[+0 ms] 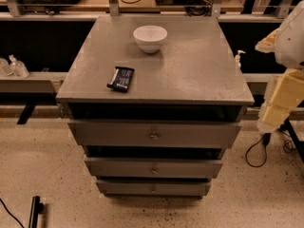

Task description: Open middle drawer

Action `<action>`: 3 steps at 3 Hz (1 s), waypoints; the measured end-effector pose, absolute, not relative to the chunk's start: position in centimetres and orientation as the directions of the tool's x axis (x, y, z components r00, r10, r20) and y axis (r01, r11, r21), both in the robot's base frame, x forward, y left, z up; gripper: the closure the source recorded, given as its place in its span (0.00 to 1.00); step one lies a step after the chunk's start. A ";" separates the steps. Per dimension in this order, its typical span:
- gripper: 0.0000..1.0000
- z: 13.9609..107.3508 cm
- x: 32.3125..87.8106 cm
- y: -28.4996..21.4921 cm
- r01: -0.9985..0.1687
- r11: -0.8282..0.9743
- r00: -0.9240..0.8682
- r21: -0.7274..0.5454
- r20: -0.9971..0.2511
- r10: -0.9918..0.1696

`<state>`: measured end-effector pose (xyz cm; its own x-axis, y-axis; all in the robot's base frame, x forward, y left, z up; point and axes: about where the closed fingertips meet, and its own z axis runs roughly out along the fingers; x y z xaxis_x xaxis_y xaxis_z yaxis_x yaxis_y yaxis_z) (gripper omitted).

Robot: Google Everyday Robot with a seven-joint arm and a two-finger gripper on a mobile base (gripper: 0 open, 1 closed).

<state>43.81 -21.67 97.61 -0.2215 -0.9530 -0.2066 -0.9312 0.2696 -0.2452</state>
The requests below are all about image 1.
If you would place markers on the grey top drawer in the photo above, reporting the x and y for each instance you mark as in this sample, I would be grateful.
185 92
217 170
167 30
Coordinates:
154 133

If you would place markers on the clear plastic bottle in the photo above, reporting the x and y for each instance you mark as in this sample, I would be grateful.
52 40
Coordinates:
18 68
5 69

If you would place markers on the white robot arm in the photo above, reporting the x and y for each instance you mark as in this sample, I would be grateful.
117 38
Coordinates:
290 41

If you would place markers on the grey drawer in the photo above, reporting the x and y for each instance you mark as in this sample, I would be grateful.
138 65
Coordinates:
153 168
153 188
154 133

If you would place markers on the black bracket leg left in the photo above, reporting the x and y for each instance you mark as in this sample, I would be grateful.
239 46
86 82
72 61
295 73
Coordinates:
26 113

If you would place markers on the grey bottom drawer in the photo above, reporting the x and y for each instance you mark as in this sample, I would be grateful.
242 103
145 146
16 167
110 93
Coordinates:
153 188

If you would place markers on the white ceramic bowl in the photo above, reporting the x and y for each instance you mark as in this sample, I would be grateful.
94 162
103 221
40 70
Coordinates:
150 38

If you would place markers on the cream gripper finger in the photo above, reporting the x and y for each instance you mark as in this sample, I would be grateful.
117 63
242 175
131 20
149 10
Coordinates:
268 43
283 95

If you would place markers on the black stand foot left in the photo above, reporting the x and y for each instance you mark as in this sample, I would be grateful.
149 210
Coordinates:
37 208

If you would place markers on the grey drawer cabinet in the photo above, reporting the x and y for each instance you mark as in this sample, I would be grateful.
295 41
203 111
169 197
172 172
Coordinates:
191 78

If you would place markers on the small pump bottle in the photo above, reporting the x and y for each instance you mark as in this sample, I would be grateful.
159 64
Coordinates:
238 57

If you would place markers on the black stand leg right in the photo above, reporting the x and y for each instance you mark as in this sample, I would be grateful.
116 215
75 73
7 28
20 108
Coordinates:
299 145

